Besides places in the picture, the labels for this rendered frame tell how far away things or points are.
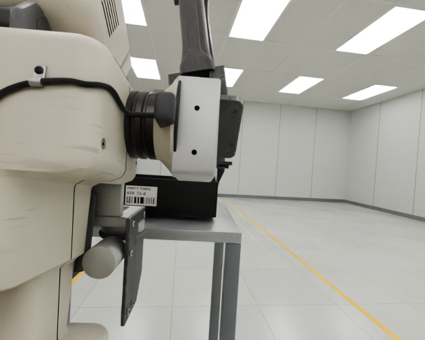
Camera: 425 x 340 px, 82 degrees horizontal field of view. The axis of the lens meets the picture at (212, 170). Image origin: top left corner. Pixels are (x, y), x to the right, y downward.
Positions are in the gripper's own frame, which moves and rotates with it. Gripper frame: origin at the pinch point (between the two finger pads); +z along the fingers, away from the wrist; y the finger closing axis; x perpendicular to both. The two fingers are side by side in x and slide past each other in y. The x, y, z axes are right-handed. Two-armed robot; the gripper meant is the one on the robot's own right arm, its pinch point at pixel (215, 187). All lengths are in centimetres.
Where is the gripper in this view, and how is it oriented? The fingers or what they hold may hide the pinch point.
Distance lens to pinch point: 85.9
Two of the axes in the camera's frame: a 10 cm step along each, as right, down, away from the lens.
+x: 0.5, 0.4, -10.0
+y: -10.0, -0.5, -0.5
